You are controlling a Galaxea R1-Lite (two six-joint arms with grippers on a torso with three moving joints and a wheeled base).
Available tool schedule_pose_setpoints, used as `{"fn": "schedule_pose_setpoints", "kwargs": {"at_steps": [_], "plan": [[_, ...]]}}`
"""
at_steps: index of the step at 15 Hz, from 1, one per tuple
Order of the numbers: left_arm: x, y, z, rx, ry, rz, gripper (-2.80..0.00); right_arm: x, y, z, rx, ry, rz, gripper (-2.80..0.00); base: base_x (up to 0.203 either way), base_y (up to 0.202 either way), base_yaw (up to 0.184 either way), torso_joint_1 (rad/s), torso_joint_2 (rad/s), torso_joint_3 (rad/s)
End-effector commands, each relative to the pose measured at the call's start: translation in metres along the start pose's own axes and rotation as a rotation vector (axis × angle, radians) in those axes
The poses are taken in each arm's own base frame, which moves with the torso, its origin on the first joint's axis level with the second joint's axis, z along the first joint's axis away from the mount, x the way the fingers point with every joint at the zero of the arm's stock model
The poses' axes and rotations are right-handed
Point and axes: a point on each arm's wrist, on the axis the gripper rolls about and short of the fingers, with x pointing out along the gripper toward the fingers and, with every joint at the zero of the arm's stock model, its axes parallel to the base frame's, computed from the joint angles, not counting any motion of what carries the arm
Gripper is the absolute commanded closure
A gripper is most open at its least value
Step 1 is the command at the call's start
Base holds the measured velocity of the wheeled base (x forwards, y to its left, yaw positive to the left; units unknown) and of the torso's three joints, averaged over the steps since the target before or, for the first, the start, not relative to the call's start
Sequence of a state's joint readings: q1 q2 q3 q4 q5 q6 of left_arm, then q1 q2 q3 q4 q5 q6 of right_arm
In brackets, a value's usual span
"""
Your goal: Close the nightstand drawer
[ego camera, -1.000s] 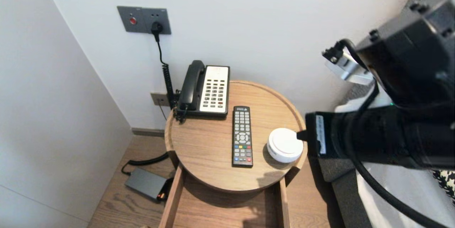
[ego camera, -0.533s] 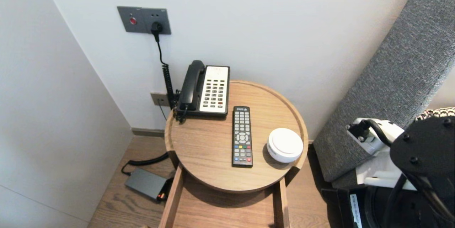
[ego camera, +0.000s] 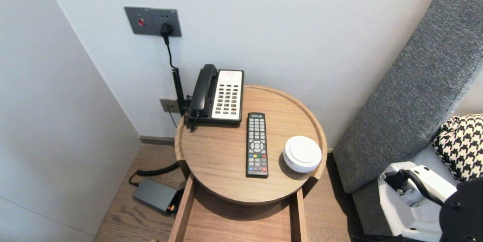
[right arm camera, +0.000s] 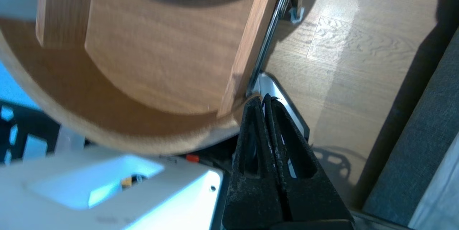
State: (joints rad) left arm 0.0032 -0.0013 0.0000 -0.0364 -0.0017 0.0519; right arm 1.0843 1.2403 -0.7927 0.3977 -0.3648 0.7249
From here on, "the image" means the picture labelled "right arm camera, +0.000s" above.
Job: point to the white table leg pad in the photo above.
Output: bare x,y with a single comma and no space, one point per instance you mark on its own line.
296,13

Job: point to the white and black robot base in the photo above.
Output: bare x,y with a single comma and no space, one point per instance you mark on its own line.
107,194

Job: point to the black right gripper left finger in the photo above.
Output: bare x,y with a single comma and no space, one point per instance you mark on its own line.
251,197

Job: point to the curved-front wooden table drawer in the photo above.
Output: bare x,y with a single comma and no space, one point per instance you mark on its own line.
161,61

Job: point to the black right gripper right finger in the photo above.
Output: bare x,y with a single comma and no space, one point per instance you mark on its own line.
312,197

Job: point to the white bed sheet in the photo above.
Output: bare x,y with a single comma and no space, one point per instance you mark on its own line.
441,201

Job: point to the grey fabric bed headboard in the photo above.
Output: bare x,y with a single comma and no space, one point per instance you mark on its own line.
416,144

